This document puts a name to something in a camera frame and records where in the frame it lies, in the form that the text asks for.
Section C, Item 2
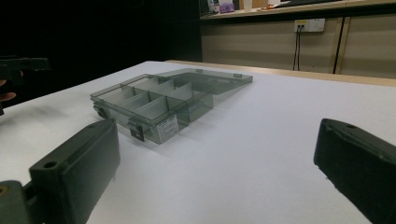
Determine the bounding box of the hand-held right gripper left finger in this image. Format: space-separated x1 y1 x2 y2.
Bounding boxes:
28 119 121 224

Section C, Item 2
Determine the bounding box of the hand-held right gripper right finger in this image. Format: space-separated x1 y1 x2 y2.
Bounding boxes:
313 118 396 224

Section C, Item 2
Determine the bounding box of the clear grey compartment storage box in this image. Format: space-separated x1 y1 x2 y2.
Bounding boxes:
90 67 254 146

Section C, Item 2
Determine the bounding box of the black curtain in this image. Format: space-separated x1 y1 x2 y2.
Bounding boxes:
0 0 204 108

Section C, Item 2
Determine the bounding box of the wooden table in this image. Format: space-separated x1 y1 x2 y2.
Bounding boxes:
166 59 396 88

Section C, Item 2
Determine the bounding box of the white table cover sheet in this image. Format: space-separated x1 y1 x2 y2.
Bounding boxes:
0 61 396 224

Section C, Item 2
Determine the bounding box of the purple box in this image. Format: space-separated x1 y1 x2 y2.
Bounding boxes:
218 2 235 14

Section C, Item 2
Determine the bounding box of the wooden wall post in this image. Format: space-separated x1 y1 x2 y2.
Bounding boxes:
329 16 352 75

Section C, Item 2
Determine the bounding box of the black wall power cable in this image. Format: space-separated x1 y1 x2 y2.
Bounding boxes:
292 25 299 71

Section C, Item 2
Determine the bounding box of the white wall outlet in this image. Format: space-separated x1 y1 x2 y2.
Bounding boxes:
293 18 326 34

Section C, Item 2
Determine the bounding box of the wooden wall shelf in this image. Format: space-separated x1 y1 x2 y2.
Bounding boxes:
200 0 396 21

